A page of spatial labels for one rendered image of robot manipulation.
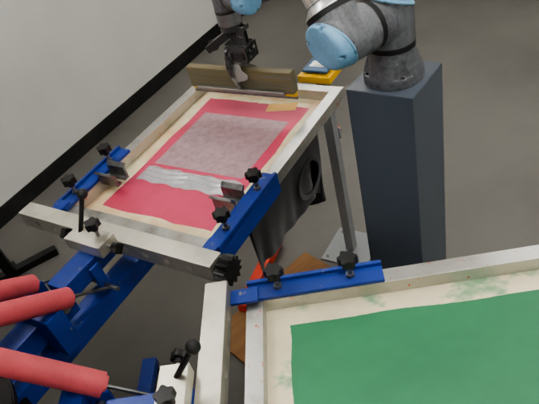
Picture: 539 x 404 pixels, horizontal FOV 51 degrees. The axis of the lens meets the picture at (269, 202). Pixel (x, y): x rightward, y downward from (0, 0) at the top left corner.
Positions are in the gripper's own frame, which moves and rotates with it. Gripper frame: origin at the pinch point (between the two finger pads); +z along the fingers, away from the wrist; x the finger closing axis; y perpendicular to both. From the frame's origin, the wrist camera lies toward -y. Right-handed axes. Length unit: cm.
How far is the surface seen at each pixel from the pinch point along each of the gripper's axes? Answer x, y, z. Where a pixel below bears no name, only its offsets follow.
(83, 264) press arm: -81, 2, 3
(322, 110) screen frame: 0.4, 27.9, 8.4
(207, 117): -5.8, -14.3, 11.8
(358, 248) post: 32, 15, 107
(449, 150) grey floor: 116, 34, 107
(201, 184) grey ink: -39.2, 6.5, 11.2
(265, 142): -14.9, 14.5, 11.9
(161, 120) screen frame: -15.3, -26.5, 8.3
